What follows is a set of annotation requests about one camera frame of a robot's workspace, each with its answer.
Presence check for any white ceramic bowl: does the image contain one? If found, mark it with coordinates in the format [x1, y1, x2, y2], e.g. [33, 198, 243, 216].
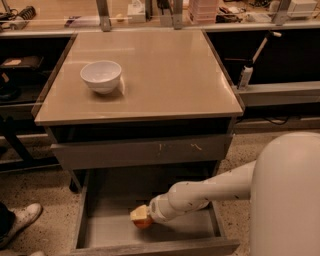
[80, 60, 122, 94]

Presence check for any white bottle with wand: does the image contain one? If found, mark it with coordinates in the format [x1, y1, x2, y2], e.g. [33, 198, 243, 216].
[237, 31, 282, 90]

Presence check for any pink stacked box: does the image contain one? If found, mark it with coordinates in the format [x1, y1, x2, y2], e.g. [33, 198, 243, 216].
[188, 0, 219, 24]

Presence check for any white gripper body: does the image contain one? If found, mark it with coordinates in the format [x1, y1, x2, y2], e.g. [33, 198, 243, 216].
[149, 194, 176, 223]

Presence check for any black coiled cable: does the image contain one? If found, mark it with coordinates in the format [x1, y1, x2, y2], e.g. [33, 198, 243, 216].
[16, 5, 37, 22]

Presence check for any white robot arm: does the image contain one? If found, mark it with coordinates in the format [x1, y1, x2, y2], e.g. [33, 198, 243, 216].
[130, 132, 320, 256]

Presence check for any open grey middle drawer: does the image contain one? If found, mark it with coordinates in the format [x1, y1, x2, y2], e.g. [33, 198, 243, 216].
[71, 165, 239, 256]

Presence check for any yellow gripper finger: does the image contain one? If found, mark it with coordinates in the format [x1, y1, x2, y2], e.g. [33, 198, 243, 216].
[130, 205, 149, 221]

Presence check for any white tissue box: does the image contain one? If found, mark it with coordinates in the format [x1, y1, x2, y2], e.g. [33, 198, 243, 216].
[127, 0, 146, 24]

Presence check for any white sneaker upper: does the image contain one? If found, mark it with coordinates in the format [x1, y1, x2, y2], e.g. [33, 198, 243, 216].
[0, 203, 42, 248]

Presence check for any red apple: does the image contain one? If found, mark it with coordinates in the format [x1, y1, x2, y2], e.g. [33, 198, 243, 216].
[133, 217, 153, 229]

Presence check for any grey drawer cabinet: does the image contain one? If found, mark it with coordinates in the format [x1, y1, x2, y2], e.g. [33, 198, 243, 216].
[34, 30, 243, 189]

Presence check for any closed grey top drawer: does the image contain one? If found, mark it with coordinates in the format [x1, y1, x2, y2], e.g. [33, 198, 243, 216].
[51, 134, 232, 170]

